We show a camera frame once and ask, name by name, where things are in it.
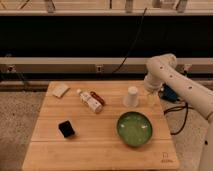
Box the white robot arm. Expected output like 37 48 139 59
144 54 213 171

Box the brown red marker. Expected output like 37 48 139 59
90 91 106 106

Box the green bowl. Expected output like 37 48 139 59
116 111 153 147

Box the black eraser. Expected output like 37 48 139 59
58 121 75 138

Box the black hanging cable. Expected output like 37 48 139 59
112 7 148 74

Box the beige sponge block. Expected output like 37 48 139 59
52 84 69 98

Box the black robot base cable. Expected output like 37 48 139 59
163 101 190 136

